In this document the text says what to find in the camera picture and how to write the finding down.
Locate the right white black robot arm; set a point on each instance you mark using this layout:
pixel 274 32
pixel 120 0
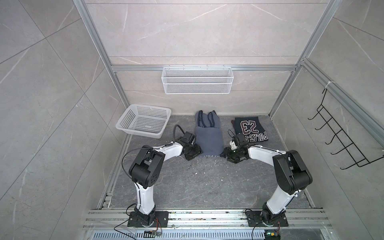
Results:
pixel 291 172

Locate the white wire mesh shelf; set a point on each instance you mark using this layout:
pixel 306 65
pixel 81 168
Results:
pixel 197 80

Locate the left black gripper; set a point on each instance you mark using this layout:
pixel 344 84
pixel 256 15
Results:
pixel 199 151

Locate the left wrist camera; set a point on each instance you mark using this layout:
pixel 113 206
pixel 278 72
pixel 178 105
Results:
pixel 187 139

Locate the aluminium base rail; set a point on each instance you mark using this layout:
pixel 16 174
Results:
pixel 216 224

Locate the grey-blue tank top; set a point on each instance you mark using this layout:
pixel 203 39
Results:
pixel 208 133

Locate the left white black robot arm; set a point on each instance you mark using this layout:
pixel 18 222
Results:
pixel 145 171

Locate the aluminium frame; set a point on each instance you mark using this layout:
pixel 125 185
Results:
pixel 371 125

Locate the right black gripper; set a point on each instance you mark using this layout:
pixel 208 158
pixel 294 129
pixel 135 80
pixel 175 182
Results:
pixel 226 153

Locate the white plastic laundry basket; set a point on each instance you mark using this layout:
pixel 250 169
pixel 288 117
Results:
pixel 144 120

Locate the navy red-trimmed tank top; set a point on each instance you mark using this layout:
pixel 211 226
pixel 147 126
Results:
pixel 251 128

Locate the black wire hook rack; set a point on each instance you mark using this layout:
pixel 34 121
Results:
pixel 358 158

